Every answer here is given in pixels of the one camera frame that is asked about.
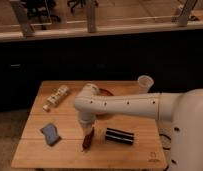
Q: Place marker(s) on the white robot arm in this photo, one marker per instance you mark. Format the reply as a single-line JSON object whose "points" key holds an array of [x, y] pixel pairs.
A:
{"points": [[184, 110]]}

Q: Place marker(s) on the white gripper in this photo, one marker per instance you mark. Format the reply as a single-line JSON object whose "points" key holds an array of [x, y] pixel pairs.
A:
{"points": [[86, 128]]}

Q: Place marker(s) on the right metal window post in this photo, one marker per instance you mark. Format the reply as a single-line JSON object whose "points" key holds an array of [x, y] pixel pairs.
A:
{"points": [[183, 18]]}

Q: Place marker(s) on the middle metal window post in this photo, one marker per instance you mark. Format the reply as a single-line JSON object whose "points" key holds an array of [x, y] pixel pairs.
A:
{"points": [[90, 15]]}

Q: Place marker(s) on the black striped rectangular box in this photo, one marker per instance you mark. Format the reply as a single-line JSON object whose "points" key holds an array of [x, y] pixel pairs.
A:
{"points": [[119, 136]]}

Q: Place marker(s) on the black office chair right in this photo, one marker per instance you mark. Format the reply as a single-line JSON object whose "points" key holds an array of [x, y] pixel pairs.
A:
{"points": [[73, 3]]}

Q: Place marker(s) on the black office chair left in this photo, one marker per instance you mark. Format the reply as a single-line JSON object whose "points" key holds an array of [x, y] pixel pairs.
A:
{"points": [[39, 8]]}

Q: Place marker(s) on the left metal window post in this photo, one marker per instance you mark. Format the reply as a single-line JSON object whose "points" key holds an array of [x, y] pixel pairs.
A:
{"points": [[21, 16]]}

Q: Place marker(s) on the dark red pepper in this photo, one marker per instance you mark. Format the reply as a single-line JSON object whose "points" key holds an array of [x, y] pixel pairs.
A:
{"points": [[88, 139]]}

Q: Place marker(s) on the metal window post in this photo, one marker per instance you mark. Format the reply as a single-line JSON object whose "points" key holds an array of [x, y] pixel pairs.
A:
{"points": [[90, 15], [183, 18], [21, 16]]}

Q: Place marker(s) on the black office chair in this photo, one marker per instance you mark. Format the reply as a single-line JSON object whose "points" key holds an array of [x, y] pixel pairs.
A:
{"points": [[73, 3], [39, 8]]}

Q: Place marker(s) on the orange round bowl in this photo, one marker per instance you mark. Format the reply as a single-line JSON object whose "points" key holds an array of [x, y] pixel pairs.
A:
{"points": [[104, 92]]}

